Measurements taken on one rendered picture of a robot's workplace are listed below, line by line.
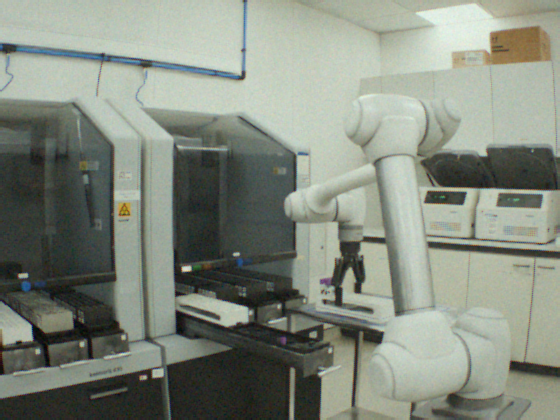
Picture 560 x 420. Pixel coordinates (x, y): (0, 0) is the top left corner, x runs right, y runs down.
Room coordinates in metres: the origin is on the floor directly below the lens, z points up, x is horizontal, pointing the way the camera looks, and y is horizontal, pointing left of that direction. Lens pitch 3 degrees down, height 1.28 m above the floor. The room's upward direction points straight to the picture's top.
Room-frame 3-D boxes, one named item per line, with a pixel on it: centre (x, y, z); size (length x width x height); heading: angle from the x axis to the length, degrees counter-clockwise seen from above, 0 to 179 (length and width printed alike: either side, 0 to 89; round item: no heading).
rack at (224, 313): (1.80, 0.24, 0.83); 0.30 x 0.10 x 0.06; 46
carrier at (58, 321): (1.46, 0.70, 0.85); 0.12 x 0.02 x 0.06; 137
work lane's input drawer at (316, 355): (1.67, 0.11, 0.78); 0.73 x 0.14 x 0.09; 46
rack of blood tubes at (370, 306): (1.82, -0.27, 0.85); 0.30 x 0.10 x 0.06; 44
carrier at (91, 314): (1.57, 0.59, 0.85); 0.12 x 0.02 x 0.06; 136
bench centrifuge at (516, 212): (3.48, -1.76, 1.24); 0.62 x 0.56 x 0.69; 136
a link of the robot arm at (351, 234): (1.84, -0.25, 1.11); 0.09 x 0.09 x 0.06
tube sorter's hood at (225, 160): (2.19, 0.32, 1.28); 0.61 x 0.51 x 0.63; 136
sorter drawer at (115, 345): (1.74, 0.76, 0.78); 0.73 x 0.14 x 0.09; 46
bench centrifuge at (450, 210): (3.88, -1.34, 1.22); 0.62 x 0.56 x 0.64; 134
